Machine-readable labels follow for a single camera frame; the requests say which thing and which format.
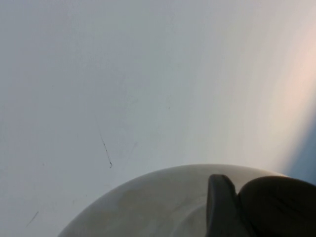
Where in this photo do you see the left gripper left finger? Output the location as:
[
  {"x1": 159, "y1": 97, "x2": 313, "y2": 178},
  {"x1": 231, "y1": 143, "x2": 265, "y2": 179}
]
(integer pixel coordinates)
[{"x1": 206, "y1": 174, "x2": 250, "y2": 237}]

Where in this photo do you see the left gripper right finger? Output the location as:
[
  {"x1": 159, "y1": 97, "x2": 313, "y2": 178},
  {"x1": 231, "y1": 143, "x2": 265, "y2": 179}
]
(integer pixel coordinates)
[{"x1": 237, "y1": 175, "x2": 316, "y2": 237}]

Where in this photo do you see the stainless steel pot lid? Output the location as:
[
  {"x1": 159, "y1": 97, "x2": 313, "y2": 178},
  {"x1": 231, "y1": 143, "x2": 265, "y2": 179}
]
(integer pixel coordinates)
[{"x1": 56, "y1": 164, "x2": 297, "y2": 237}]

